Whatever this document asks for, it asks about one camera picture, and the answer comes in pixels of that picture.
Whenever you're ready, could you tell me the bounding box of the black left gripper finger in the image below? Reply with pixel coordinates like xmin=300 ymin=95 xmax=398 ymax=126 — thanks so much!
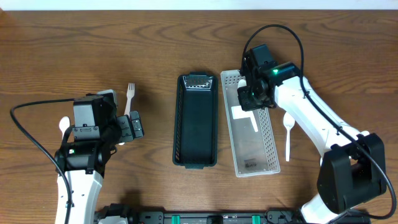
xmin=117 ymin=115 xmax=134 ymax=142
xmin=130 ymin=111 xmax=144 ymax=138

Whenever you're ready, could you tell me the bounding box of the white plastic spoon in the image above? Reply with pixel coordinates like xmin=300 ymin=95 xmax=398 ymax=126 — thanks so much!
xmin=283 ymin=112 xmax=295 ymax=162
xmin=238 ymin=79 xmax=247 ymax=88

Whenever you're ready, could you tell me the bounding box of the white plastic fork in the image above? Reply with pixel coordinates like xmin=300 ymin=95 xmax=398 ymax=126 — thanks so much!
xmin=119 ymin=83 xmax=135 ymax=145
xmin=58 ymin=116 xmax=70 ymax=138

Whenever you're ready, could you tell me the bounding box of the clear white perforated basket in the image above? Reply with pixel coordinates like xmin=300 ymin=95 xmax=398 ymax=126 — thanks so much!
xmin=221 ymin=70 xmax=280 ymax=177

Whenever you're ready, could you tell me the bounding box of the dark green plastic basket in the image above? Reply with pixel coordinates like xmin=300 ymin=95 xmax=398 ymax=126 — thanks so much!
xmin=172 ymin=72 xmax=218 ymax=169

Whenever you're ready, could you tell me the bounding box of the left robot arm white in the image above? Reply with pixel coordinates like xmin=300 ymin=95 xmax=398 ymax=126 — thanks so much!
xmin=55 ymin=90 xmax=144 ymax=223

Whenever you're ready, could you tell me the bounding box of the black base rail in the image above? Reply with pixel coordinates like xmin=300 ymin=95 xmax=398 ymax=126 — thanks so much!
xmin=93 ymin=203 xmax=305 ymax=224

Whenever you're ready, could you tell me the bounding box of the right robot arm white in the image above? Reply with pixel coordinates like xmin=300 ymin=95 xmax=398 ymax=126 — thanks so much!
xmin=221 ymin=61 xmax=386 ymax=223

